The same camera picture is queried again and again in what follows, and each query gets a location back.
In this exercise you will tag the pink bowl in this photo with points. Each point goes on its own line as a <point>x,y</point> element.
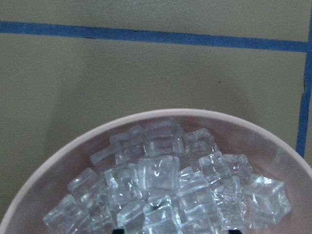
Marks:
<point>268,153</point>

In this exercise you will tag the ice cubes pile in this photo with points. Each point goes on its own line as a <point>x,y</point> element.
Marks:
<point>159,179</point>

